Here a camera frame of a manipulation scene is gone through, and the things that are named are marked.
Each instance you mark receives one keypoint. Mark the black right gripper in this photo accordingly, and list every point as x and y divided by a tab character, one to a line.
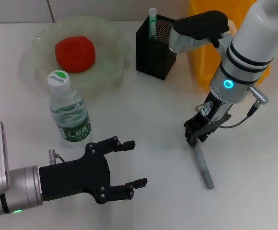
215	112

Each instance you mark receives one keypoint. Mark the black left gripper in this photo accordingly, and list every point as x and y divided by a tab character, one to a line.
75	178

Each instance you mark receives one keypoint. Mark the grey pen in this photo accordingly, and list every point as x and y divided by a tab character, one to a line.
203	167

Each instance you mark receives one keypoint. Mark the clear green-label water bottle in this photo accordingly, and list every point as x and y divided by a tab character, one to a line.
72	119

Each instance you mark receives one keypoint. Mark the white paper ball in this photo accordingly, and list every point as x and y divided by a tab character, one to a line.
232	26

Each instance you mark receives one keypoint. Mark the green utility knife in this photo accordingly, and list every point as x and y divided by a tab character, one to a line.
152	21

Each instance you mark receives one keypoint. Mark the red orange fruit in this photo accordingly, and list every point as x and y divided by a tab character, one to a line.
75	54

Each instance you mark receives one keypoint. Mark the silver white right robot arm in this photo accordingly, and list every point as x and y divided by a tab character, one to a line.
249	48

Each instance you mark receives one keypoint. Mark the black mesh pen holder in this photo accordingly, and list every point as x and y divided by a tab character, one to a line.
153	60

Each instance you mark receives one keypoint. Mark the green glass fruit plate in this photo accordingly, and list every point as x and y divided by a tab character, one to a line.
110	48

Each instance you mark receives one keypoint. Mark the yellow plastic bin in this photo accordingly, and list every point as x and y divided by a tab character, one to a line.
206	67

